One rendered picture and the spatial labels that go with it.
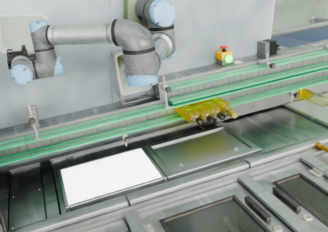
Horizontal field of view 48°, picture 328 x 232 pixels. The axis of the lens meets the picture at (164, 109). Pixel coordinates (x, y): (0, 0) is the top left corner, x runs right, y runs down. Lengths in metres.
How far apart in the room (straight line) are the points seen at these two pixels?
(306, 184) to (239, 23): 1.02
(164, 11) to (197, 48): 0.49
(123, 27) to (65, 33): 0.23
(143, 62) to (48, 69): 0.40
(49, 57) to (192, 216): 0.81
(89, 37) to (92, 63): 0.58
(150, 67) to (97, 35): 0.22
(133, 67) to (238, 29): 1.03
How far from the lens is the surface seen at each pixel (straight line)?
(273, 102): 2.30
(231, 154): 1.73
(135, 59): 1.29
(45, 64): 1.50
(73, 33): 1.40
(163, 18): 1.67
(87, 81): 1.95
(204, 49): 2.12
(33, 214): 1.65
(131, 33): 1.29
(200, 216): 1.45
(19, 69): 1.48
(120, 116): 1.86
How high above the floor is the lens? 2.62
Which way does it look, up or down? 62 degrees down
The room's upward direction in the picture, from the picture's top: 131 degrees clockwise
